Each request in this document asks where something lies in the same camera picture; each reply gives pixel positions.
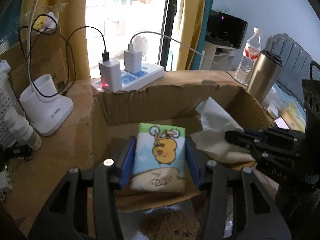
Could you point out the steel travel tumbler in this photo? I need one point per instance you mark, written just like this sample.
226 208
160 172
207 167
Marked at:
264 74

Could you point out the yellow tissue pack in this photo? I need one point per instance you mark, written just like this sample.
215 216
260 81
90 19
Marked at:
293 117

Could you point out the white pill bottle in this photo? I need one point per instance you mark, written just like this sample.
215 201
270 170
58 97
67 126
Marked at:
27 133
10 118

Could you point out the brown plush toy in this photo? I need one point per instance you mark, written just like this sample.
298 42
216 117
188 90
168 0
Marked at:
169 224

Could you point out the black computer monitor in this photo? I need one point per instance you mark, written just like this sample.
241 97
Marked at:
225 30

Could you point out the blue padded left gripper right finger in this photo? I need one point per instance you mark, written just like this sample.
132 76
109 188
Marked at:
210 176

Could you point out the cartoon duck tissue pack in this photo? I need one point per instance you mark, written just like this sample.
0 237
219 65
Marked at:
159 163

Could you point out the white computer desk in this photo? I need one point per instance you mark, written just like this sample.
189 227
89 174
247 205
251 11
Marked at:
220 56

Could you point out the white desk lamp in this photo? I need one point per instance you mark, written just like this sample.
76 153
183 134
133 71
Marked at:
43 105

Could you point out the yellow duck plush in bag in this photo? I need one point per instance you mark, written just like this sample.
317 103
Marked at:
45 22

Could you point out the grey padded headboard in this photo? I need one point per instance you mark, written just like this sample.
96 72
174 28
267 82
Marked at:
296 64

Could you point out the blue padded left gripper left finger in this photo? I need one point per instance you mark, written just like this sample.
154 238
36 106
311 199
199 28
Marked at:
111 175

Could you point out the white paper towel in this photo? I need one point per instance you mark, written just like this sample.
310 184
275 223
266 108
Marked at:
215 122

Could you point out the smartphone with lit screen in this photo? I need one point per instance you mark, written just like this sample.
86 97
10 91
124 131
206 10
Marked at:
280 123

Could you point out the white power strip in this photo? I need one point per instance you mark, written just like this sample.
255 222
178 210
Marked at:
129 82

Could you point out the white plastic basket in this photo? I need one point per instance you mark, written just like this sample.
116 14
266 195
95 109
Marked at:
7 101

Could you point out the clear water bottle red label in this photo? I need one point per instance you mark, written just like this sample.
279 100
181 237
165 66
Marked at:
249 56

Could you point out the brown cardboard box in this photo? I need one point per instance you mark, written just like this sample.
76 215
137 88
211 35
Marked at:
115 116

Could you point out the white charger with black cable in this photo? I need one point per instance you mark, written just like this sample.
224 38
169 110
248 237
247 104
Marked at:
110 73

